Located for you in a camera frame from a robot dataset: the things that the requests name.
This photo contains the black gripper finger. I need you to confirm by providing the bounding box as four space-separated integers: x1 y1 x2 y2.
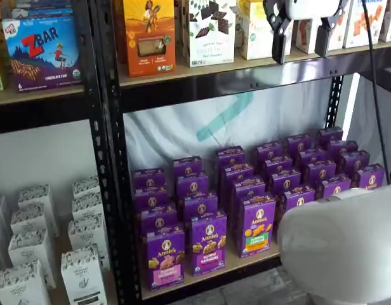
265 0 293 65
314 0 347 59

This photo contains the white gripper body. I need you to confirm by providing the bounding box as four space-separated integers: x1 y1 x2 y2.
283 0 341 21

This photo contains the cheddar pretzel crackers box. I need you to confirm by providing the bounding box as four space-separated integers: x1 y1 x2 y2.
295 18 352 55

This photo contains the Simple Mills almond bars box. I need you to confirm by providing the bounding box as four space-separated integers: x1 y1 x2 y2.
238 0 295 61

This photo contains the sea salt pretzel crackers box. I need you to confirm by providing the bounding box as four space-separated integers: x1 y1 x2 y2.
343 0 389 49

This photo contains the Simple Mills sweet thins box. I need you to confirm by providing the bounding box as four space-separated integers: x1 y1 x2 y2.
188 0 237 69

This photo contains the white snack box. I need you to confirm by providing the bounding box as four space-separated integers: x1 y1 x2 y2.
379 0 391 43

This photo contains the purple Annie's snack box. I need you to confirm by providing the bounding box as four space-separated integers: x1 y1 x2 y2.
221 163 255 223
286 135 313 153
134 189 169 214
176 173 210 200
216 146 246 168
296 148 326 166
328 140 359 156
173 156 203 179
257 141 284 161
133 168 166 193
352 163 386 189
140 208 179 238
264 156 294 177
315 126 344 146
232 177 267 252
270 171 302 194
302 160 337 184
340 151 371 174
183 193 218 223

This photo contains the orange cracker box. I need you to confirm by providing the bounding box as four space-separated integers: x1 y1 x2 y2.
123 0 177 78

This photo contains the purple Annie's chocolate grahams box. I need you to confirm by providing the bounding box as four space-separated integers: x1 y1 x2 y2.
315 175 352 200

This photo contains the purple Annie's box yellow patch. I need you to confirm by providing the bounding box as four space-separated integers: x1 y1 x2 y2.
279 186 316 223

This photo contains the purple Annie's box green patch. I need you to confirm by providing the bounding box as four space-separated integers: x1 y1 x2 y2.
240 194 277 259

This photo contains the purple Annie's bunny grahams box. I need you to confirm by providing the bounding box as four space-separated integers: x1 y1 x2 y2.
191 215 227 277

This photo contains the blue Clif snack box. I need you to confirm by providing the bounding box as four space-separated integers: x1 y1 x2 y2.
11 8 74 19
14 0 72 10

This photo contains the purple Z Bar box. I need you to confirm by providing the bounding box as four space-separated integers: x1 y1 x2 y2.
1 15 83 93

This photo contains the purple Annie's box pink patch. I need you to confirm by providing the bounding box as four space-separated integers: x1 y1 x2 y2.
147 229 186 292

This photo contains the black metal shelving rack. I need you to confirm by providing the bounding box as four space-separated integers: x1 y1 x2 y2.
0 0 120 305
96 0 391 305

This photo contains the white backdrop cloth teal logo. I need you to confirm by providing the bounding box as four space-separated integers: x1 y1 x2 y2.
124 75 355 179

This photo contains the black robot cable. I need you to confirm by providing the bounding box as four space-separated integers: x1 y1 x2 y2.
361 0 391 186

